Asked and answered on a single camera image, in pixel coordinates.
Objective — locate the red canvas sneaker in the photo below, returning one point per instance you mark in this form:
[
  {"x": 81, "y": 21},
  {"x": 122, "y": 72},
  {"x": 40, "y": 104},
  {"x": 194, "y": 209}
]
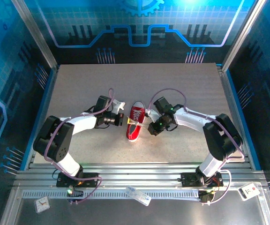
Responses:
[{"x": 132, "y": 134}]

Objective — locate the white device with red button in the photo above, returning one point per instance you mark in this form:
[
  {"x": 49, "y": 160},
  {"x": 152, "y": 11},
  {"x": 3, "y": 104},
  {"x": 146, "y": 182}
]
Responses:
[{"x": 249, "y": 192}]

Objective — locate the aluminium frame post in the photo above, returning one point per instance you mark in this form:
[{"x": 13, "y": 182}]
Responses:
[
  {"x": 34, "y": 32},
  {"x": 244, "y": 32}
]

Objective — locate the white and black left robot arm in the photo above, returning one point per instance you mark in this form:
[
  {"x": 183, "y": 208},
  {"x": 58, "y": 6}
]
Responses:
[{"x": 83, "y": 123}]

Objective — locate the small white clock card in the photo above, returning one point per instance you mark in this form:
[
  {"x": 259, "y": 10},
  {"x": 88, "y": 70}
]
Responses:
[{"x": 42, "y": 204}]

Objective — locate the clear plastic bag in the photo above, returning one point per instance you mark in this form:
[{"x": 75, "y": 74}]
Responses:
[{"x": 138, "y": 195}]

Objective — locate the aluminium side rail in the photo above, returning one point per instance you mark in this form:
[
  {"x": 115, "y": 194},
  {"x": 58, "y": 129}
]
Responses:
[{"x": 230, "y": 93}]

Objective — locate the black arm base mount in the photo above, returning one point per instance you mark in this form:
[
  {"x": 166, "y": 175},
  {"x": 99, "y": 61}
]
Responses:
[
  {"x": 189, "y": 179},
  {"x": 61, "y": 182}
]

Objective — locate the aluminium table rail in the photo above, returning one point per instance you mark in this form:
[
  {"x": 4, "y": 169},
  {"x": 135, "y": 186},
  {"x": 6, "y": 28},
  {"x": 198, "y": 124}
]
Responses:
[{"x": 137, "y": 173}]

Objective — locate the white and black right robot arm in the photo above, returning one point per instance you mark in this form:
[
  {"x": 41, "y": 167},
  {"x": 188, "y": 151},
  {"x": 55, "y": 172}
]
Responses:
[{"x": 189, "y": 118}]

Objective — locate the white shoelace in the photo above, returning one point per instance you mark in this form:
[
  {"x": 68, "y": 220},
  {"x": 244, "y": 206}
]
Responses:
[{"x": 135, "y": 123}]

